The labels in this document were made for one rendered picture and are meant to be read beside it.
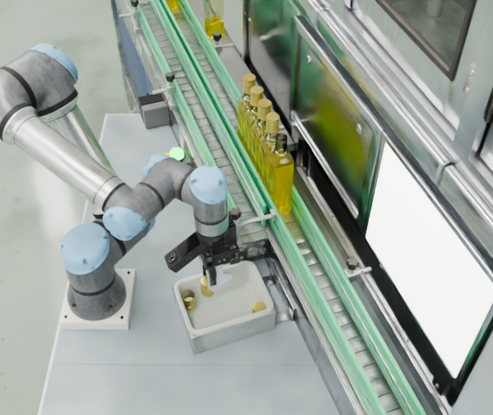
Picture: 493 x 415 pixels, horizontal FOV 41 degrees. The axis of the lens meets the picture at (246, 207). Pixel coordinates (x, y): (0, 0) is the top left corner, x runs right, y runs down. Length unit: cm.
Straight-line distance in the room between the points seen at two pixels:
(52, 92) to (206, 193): 44
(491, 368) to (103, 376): 125
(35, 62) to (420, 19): 81
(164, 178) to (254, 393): 58
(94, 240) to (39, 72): 40
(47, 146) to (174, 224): 65
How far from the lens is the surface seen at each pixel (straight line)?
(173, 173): 139
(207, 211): 137
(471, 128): 119
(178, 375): 168
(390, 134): 140
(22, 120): 145
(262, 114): 170
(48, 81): 153
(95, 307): 171
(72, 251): 161
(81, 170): 138
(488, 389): 60
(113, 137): 226
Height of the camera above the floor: 222
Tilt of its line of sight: 48 degrees down
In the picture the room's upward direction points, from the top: straight up
